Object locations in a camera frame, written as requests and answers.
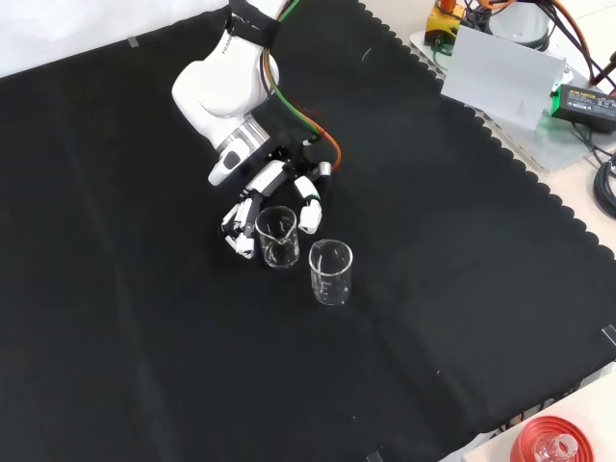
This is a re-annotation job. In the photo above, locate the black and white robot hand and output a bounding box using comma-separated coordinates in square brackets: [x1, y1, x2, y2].
[219, 143, 336, 261]

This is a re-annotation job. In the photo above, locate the clear glass beaker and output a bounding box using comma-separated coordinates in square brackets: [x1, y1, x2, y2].
[253, 205, 300, 270]
[307, 238, 355, 307]

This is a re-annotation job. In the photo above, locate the black bench cloth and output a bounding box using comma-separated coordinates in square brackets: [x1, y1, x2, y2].
[0, 0, 616, 462]

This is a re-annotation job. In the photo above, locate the yellow stop button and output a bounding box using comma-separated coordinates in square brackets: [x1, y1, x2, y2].
[423, 0, 468, 47]

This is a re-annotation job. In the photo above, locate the pale folded board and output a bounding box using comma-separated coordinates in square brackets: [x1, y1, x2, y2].
[440, 23, 567, 131]

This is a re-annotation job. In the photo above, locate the black power supply box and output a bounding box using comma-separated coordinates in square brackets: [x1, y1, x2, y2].
[550, 82, 616, 136]

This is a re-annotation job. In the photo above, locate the small clear glass flask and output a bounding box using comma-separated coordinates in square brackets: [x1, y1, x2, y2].
[531, 435, 578, 462]

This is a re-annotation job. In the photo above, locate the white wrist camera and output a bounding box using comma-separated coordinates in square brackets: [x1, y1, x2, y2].
[207, 143, 256, 188]

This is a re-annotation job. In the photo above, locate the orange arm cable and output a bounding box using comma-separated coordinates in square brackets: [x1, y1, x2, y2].
[262, 47, 343, 172]

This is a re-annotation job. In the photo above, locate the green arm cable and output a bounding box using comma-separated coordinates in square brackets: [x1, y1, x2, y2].
[259, 0, 323, 145]

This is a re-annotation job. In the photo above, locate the green cable at stop button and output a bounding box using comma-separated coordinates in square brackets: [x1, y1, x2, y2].
[430, 38, 453, 76]

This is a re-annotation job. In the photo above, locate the black cable bundle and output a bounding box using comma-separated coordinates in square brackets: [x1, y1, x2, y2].
[461, 0, 497, 35]

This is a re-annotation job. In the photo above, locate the grey metal base plate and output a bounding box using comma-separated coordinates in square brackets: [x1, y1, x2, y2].
[407, 26, 616, 172]

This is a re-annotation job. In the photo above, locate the black power supply cable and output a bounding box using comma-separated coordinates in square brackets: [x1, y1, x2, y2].
[570, 119, 616, 165]

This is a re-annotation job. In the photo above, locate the black coiled cable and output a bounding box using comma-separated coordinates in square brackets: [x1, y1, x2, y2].
[592, 153, 616, 220]

